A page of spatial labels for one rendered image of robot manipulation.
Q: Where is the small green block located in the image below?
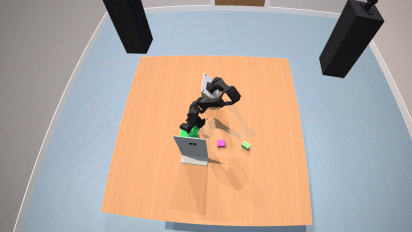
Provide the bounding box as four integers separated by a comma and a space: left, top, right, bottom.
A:
241, 141, 250, 151

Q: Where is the small magenta block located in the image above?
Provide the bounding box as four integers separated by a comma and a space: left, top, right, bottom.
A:
217, 140, 225, 148

